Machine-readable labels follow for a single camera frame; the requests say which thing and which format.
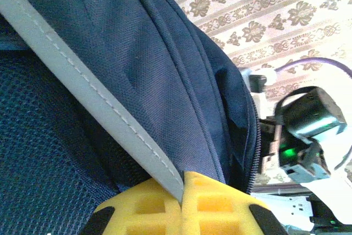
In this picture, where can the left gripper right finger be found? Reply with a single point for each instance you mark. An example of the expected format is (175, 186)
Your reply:
(220, 215)

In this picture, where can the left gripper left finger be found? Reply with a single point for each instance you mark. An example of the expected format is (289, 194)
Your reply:
(154, 218)

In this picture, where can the navy blue backpack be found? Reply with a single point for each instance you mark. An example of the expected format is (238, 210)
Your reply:
(123, 67)

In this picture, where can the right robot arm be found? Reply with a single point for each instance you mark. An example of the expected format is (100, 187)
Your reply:
(277, 204)

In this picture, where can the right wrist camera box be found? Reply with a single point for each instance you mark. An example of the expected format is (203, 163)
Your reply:
(258, 81)

